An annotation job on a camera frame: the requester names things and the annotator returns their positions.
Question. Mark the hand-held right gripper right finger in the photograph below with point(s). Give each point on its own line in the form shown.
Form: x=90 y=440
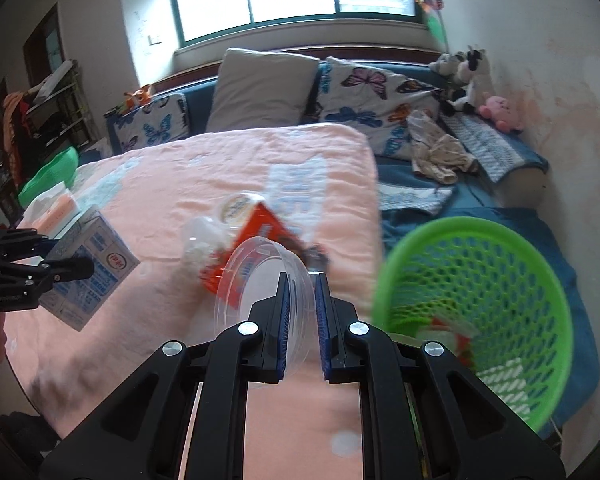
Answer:
x=324 y=330

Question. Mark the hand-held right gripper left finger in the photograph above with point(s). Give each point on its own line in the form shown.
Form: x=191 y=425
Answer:
x=281 y=330

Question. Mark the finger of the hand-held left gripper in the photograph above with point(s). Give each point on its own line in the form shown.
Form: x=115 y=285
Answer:
x=20 y=242
x=72 y=269

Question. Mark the white milk carton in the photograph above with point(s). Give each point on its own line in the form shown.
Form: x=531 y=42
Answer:
x=100 y=255

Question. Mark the clear plastic cup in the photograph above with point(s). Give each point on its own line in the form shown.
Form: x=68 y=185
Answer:
x=255 y=285

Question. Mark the red printed plastic cup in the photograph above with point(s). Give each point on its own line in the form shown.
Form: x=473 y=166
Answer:
x=447 y=332

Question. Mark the green plastic basket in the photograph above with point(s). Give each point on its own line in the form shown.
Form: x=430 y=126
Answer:
x=530 y=280

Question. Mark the pink tissue pack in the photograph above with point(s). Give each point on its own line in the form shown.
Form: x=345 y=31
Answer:
x=55 y=210

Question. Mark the green plastic tub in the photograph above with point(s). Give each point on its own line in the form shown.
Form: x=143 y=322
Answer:
x=50 y=172

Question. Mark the orange snack packet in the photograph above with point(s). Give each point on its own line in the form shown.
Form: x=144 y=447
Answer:
x=267 y=225

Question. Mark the clear cup with printed lid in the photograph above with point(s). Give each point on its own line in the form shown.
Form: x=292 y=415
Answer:
x=240 y=207

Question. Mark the dark cloth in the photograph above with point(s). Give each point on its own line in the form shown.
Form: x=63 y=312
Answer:
x=27 y=432

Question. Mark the metal storage rack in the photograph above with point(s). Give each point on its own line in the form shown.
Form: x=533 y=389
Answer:
x=65 y=115

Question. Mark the pink printed blanket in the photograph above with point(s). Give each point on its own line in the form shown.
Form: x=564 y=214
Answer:
x=180 y=175

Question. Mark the blue white knitted cloth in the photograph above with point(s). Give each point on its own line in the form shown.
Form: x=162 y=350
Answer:
x=415 y=200

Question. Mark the butterfly print pillow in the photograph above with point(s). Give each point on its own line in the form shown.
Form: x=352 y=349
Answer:
x=150 y=125
x=365 y=95

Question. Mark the white rolled paper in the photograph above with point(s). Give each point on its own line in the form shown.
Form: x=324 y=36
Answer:
x=55 y=80

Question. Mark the orange plush toy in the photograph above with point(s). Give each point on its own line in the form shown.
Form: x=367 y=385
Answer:
x=137 y=97

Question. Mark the beige crumpled garment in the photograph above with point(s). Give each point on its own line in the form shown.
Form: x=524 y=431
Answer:
x=440 y=155

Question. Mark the blue sofa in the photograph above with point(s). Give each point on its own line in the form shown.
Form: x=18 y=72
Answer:
x=200 y=100

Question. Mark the grey pillow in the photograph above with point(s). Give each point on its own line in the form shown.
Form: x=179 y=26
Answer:
x=260 y=90

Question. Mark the blue white patterned towel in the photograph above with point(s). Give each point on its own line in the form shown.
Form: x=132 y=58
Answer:
x=485 y=150

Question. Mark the pink plush toy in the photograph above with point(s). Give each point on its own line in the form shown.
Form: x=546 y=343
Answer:
x=500 y=112

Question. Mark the grey plush toy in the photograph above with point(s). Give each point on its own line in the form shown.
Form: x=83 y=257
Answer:
x=442 y=65

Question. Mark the black and white cow plush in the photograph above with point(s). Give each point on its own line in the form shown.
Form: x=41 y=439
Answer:
x=472 y=77

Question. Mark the colourful pinwheel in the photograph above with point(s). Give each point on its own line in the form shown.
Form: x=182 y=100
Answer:
x=430 y=5

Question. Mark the wooden door frame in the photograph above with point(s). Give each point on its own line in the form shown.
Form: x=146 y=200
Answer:
x=45 y=45

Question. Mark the white light switch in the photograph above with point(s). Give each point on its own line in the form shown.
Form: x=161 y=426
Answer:
x=155 y=40

